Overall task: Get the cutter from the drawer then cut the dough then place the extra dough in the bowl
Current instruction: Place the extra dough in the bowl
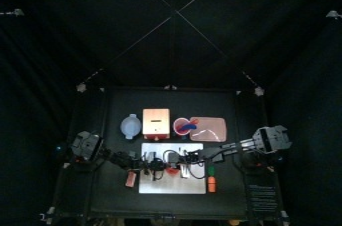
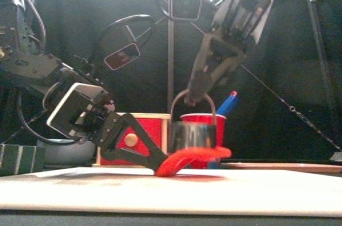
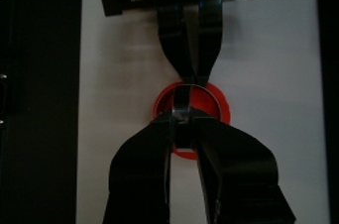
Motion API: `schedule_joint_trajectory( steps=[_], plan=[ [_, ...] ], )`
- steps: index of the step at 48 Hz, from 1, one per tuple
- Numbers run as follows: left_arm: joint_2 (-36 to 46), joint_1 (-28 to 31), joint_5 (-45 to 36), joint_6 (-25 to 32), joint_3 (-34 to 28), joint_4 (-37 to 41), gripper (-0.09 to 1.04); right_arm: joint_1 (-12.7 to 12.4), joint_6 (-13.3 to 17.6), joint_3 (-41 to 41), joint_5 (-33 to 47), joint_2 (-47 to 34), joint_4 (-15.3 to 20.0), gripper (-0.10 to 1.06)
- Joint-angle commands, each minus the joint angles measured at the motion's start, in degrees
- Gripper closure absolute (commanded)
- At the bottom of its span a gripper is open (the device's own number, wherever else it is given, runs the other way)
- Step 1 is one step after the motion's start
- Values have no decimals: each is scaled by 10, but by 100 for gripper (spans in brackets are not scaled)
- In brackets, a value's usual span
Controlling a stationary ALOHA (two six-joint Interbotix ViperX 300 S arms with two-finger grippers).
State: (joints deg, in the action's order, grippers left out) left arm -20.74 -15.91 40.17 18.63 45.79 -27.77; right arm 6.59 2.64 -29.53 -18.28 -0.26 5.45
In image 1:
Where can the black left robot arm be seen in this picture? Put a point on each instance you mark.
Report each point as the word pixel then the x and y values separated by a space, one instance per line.
pixel 86 144

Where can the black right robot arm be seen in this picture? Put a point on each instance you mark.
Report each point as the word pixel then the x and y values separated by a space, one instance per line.
pixel 270 138

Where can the wooden drawer box red front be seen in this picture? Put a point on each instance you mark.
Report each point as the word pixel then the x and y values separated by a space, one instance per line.
pixel 155 123

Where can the pale blue bowl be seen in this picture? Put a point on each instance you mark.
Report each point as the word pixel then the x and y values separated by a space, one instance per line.
pixel 131 126

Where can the white cutting board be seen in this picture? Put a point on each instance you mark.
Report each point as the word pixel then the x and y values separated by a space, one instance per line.
pixel 174 186

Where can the small pink rectangular block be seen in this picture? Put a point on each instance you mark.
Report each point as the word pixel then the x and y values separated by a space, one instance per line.
pixel 131 179

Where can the orange toy carrot green top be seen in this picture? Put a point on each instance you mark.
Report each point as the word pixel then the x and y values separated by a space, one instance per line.
pixel 211 184

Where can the pink tray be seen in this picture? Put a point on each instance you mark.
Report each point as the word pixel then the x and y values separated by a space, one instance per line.
pixel 210 130

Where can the red plastic cup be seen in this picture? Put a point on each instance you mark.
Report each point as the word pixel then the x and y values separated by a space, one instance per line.
pixel 179 127

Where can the blue tool with red tip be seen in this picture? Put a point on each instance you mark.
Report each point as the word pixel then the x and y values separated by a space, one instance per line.
pixel 190 125

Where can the thin vertical frame pole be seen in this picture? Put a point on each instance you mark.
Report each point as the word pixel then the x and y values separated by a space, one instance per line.
pixel 173 36

